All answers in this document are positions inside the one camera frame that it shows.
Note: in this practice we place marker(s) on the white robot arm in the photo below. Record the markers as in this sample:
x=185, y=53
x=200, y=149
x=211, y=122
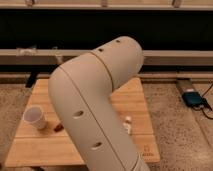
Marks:
x=80, y=90

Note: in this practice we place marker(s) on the small white object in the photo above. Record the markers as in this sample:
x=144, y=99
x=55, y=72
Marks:
x=127, y=124

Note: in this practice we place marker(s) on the red chili pepper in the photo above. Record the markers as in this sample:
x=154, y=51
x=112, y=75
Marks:
x=58, y=128

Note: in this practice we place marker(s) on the black table leg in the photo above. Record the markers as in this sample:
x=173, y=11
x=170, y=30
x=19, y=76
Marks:
x=31, y=80

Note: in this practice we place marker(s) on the white paper cup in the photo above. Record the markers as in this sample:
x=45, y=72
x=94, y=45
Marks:
x=34, y=116

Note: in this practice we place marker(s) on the wooden bamboo board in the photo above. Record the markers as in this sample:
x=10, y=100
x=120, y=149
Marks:
x=32, y=148

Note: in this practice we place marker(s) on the blue box device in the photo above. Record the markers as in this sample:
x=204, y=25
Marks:
x=192, y=99

